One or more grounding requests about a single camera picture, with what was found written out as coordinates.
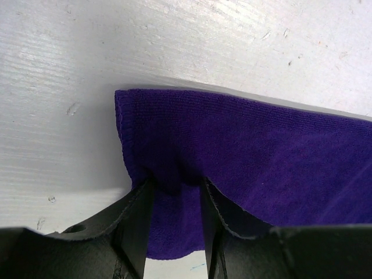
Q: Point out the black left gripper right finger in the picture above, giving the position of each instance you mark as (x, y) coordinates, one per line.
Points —
(239, 245)

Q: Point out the purple towel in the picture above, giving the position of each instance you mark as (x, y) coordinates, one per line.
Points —
(286, 166)

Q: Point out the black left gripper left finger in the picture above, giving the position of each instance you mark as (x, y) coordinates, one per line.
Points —
(110, 244)

